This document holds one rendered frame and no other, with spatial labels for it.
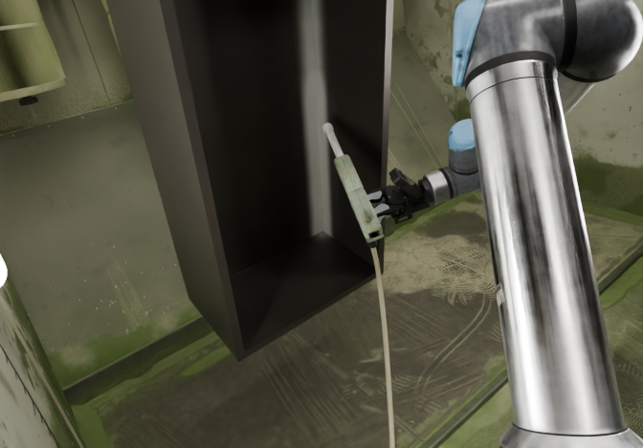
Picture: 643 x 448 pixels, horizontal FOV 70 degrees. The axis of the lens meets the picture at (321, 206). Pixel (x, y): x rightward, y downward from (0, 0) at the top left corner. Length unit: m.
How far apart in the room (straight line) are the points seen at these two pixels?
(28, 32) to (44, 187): 0.66
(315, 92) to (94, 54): 1.23
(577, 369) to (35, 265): 2.07
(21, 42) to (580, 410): 2.01
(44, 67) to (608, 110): 2.61
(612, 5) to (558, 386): 0.46
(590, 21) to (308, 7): 1.01
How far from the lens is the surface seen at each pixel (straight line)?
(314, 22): 1.56
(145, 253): 2.28
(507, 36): 0.66
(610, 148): 2.89
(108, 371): 2.24
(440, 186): 1.28
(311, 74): 1.60
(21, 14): 2.13
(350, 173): 1.30
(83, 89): 2.49
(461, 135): 1.21
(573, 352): 0.57
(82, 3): 2.51
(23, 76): 2.11
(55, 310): 2.25
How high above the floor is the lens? 1.39
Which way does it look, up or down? 24 degrees down
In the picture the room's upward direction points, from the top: 11 degrees counter-clockwise
